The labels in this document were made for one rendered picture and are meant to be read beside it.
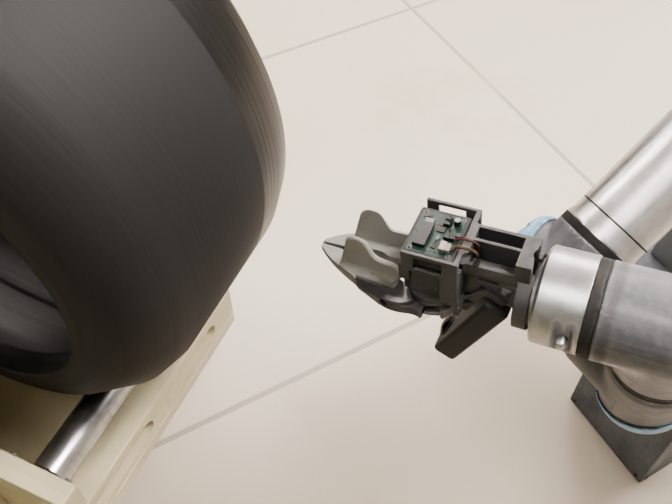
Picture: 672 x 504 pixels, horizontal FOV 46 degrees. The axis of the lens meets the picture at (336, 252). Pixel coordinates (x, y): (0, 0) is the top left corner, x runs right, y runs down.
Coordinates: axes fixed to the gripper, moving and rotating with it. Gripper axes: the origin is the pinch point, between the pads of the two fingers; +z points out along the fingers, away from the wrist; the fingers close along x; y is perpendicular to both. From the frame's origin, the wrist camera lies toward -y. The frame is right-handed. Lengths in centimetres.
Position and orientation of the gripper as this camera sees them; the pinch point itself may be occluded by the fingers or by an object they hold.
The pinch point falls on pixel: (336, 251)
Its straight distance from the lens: 78.7
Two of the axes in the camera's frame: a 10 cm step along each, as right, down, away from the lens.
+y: -1.1, -6.5, -7.5
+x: -4.1, 7.1, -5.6
